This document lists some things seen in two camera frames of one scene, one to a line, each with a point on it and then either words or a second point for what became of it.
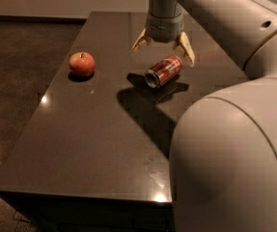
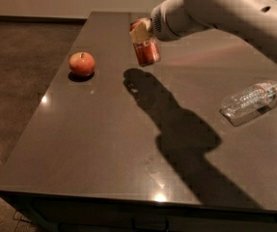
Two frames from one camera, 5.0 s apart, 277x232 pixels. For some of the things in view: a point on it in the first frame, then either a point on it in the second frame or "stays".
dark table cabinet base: (72, 213) stays
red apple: (82, 64) stays
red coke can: (164, 72) -> (148, 50)
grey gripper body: (163, 29) stays
